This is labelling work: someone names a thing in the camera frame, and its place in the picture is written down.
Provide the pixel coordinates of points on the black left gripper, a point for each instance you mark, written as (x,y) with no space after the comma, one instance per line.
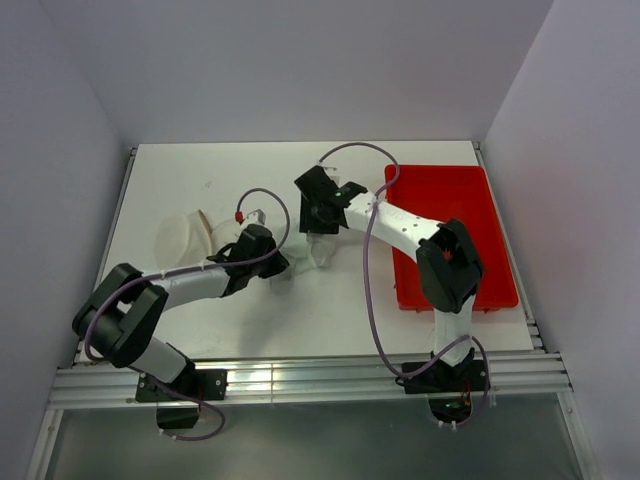
(279,263)

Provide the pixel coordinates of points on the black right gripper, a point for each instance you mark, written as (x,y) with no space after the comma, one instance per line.
(307,223)

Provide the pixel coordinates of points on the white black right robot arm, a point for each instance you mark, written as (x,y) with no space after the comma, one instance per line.
(449,266)

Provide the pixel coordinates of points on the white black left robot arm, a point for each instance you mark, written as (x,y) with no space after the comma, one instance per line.
(120,317)

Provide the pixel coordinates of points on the red plastic tray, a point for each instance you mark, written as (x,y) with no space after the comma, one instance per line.
(443,192)

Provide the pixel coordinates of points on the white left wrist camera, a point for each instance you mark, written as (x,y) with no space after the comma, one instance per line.
(254,217)

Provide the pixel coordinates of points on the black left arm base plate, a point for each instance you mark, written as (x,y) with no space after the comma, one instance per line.
(183,403)

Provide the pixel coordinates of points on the aluminium mounting rail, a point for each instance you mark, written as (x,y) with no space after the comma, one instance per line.
(301,381)

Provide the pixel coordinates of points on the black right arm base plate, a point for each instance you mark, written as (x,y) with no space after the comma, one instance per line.
(442,378)

